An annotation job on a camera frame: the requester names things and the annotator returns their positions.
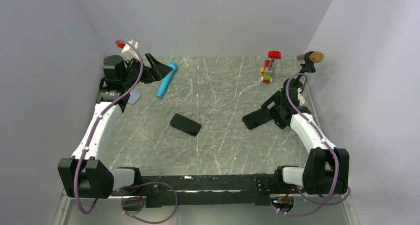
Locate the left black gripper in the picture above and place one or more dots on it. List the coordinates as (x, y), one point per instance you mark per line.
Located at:
(157, 72)

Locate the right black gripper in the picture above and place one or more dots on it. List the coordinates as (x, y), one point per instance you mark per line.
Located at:
(279, 121)

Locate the lilac phone case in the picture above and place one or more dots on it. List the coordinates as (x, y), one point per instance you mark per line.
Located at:
(134, 97)

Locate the black smartphone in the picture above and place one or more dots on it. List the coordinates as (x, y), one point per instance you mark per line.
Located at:
(185, 125)

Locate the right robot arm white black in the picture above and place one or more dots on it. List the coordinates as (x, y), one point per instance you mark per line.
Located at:
(327, 167)

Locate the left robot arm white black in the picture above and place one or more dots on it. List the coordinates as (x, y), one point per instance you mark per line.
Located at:
(84, 175)

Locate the blue toy microphone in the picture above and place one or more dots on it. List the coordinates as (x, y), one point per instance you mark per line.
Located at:
(165, 82)

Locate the colourful toy brick stack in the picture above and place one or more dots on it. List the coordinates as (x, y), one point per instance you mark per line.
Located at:
(267, 70)

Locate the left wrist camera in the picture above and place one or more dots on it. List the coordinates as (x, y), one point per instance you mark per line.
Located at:
(128, 52)

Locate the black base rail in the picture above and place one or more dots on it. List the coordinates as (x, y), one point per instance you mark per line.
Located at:
(259, 189)

